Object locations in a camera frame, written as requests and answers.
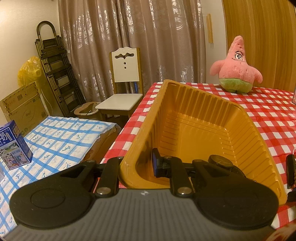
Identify orange plastic tray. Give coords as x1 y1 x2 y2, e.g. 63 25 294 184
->
119 80 287 204

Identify dark beaded necklace pile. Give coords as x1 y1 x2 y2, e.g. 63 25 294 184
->
285 148 296 203

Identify blue white patterned cloth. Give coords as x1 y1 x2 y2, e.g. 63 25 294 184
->
1 116 121 237

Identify beige round basin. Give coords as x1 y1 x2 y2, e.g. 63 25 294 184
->
74 101 100 116

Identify blue milk carton box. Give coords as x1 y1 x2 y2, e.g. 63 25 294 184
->
0 120 33 170

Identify white wooden chair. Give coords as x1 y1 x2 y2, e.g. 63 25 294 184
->
96 47 144 117

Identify brown cardboard box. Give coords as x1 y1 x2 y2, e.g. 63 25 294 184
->
1 82 48 137

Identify pink starfish plush toy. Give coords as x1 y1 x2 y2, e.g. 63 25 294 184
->
209 36 263 93

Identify red white checkered tablecloth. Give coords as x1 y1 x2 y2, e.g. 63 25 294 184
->
104 82 295 228

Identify grey patterned curtain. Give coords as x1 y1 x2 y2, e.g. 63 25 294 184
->
58 1 206 101

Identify yellow plastic bag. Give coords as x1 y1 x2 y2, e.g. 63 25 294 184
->
17 56 42 87

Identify clear framed sand picture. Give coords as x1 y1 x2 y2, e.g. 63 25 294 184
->
292 87 296 104

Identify wooden door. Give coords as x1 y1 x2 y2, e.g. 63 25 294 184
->
222 0 295 92

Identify wooden sticks on wall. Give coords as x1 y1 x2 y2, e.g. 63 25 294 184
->
206 14 214 48

